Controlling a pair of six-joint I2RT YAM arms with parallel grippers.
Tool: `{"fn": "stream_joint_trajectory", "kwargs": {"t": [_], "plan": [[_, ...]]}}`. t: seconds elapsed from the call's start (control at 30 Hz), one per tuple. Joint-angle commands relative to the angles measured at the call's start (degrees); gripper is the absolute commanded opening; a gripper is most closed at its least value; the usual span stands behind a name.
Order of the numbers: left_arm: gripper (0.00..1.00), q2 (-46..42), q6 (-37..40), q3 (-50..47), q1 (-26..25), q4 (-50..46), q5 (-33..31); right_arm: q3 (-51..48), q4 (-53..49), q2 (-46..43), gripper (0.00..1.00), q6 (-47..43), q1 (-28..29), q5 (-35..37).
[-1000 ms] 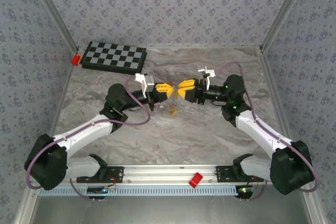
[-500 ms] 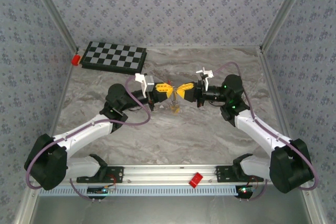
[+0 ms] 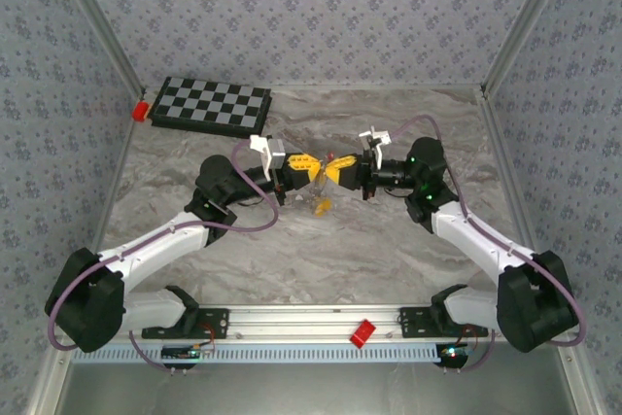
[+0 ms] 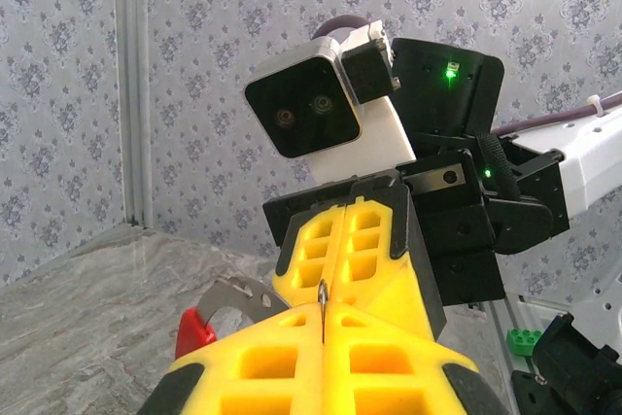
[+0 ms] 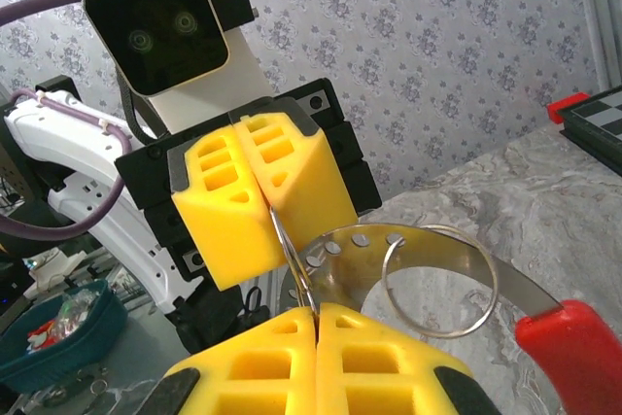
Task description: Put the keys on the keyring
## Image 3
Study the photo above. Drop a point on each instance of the key with yellow head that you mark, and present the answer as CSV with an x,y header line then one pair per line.
x,y
321,207

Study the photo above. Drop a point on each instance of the silver perforated hoop red grip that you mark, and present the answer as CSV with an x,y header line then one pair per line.
x,y
331,155

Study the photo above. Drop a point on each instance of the black and grey checkerboard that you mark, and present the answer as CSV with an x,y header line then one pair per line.
x,y
209,106

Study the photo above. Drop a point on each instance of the small circuit board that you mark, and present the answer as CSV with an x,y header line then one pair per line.
x,y
187,352
454,352

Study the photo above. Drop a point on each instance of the red cylinder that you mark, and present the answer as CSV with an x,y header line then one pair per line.
x,y
142,111

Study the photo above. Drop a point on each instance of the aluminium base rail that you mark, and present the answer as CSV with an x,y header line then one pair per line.
x,y
311,320

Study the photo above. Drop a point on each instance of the red flat block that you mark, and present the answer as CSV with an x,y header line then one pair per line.
x,y
363,334

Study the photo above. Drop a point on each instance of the aluminium corner post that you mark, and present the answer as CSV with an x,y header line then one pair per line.
x,y
97,21
527,21

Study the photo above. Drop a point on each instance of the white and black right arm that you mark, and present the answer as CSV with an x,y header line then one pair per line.
x,y
466,230

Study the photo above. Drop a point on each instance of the small silver split keyring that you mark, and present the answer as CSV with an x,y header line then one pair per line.
x,y
321,191

